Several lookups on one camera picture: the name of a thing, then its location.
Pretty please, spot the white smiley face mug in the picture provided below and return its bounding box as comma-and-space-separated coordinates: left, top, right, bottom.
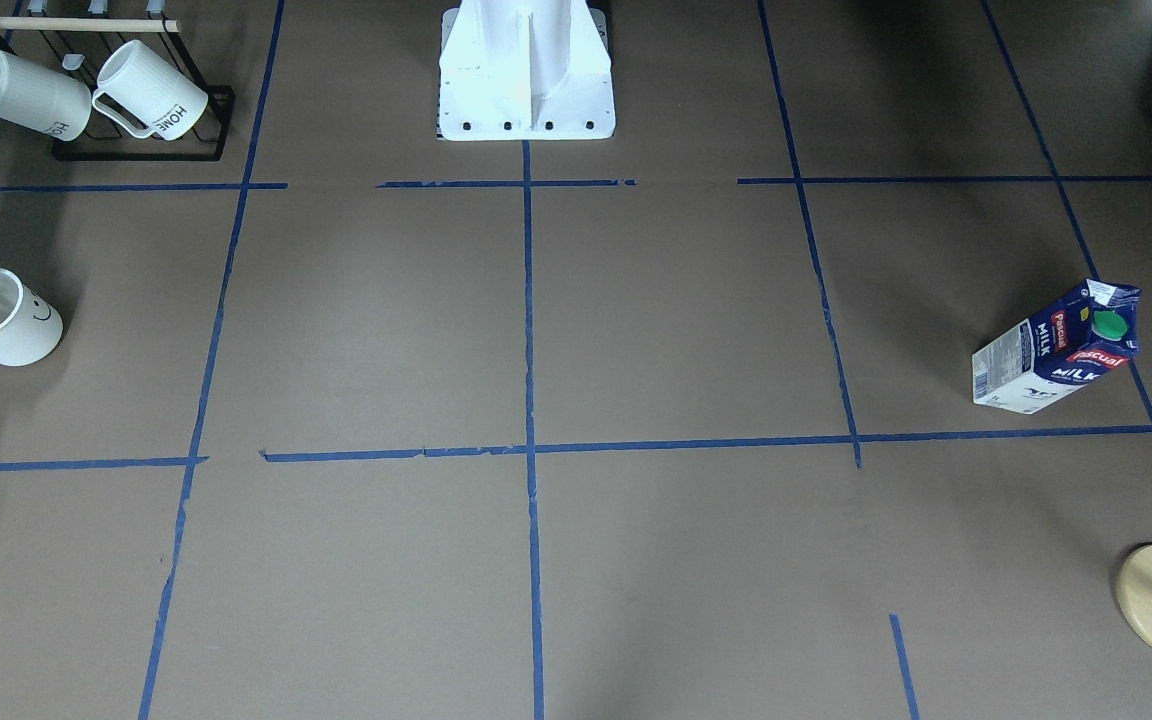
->
0, 268, 65, 366

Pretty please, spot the black wire mug rack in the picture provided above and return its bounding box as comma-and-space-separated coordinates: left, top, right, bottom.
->
0, 1, 236, 161

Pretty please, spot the blue Pascual milk carton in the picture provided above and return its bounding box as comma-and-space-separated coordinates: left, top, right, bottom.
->
972, 278, 1142, 415

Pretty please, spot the white ribbed HOME mug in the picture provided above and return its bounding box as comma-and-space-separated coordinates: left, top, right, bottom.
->
0, 50, 92, 142

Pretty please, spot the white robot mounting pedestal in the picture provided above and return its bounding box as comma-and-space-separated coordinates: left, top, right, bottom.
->
435, 1, 617, 142

